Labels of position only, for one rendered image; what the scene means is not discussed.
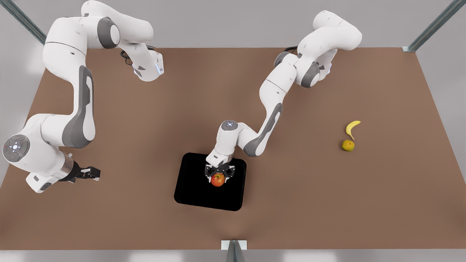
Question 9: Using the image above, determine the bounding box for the black rectangular tray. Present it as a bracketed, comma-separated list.
[174, 152, 247, 212]

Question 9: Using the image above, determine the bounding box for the yellow banana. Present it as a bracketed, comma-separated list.
[345, 120, 362, 140]

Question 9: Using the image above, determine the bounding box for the silver frame post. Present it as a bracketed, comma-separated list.
[402, 0, 466, 53]
[0, 0, 47, 45]
[221, 240, 247, 262]

